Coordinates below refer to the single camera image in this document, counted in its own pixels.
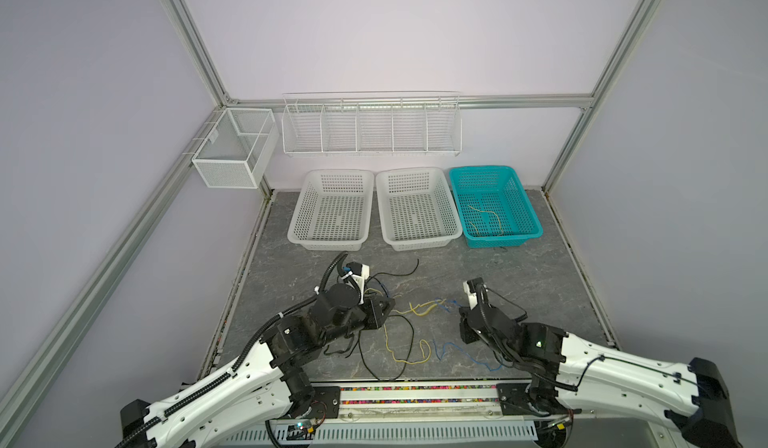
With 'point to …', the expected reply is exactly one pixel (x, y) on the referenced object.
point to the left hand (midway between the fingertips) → (393, 309)
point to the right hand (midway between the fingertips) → (460, 313)
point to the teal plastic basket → (494, 208)
